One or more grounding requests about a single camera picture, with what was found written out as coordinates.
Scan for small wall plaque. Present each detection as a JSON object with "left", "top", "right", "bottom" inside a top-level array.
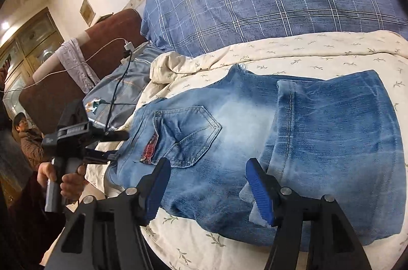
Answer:
[{"left": 80, "top": 0, "right": 95, "bottom": 26}]

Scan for wooden cabinet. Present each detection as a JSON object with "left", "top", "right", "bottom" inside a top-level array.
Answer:
[{"left": 1, "top": 8, "right": 63, "bottom": 117}]

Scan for black power cable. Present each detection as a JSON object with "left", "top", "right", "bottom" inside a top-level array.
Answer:
[{"left": 103, "top": 50, "right": 133, "bottom": 132}]

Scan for brown bed headboard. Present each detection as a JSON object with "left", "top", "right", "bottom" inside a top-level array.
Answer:
[{"left": 19, "top": 9, "right": 145, "bottom": 134}]

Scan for person left hand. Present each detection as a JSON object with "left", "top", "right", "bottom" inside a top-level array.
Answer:
[{"left": 37, "top": 162, "right": 88, "bottom": 203}]

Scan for grey plaid pillow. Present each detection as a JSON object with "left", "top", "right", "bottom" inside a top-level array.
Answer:
[{"left": 82, "top": 42, "right": 162, "bottom": 130}]

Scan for blue denim jeans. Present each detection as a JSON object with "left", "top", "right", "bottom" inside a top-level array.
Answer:
[{"left": 106, "top": 65, "right": 407, "bottom": 245}]

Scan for cream leaf-print sheet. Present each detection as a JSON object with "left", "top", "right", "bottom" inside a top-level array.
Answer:
[{"left": 84, "top": 30, "right": 408, "bottom": 270}]

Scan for bystander in brown jacket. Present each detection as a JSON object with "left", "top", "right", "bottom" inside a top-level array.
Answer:
[{"left": 13, "top": 112, "right": 46, "bottom": 171}]

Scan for white charger cable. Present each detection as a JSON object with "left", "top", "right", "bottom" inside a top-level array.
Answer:
[{"left": 0, "top": 37, "right": 129, "bottom": 94}]

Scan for white power strip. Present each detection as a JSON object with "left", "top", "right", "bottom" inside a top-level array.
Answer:
[{"left": 120, "top": 42, "right": 149, "bottom": 66}]

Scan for lilac cloth on headboard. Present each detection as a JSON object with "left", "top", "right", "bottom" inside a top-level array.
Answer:
[{"left": 55, "top": 38, "right": 100, "bottom": 94}]

